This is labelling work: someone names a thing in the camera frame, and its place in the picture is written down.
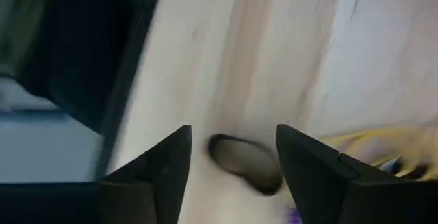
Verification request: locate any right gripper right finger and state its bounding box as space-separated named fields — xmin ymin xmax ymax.
xmin=275 ymin=123 xmax=400 ymax=224

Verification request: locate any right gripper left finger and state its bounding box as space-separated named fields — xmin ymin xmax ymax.
xmin=98 ymin=124 xmax=193 ymax=224

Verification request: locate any blue-violet coil wristband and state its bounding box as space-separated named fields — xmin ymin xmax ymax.
xmin=284 ymin=205 xmax=303 ymax=224

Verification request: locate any wide black elastic band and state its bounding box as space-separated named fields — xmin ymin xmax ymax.
xmin=207 ymin=133 xmax=284 ymax=197

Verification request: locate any yellow cable bundle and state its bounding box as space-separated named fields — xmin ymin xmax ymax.
xmin=316 ymin=123 xmax=438 ymax=184

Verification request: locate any black aluminium table frame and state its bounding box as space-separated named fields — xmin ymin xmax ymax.
xmin=13 ymin=0 xmax=167 ymax=184

